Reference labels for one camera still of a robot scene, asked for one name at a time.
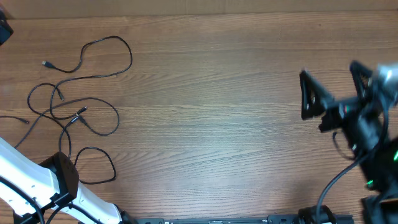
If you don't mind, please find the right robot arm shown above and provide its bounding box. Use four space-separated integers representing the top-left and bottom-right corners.
292 60 397 223

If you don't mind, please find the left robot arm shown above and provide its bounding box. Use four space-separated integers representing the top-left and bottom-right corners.
1 35 138 223

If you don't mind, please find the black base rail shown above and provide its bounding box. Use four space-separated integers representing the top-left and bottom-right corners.
136 214 315 224

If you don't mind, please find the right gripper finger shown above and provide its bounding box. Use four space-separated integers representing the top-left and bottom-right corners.
299 70 335 120
349 60 373 99

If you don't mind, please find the thin black cable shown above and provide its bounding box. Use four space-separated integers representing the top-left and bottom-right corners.
41 35 134 121
0 82 73 158

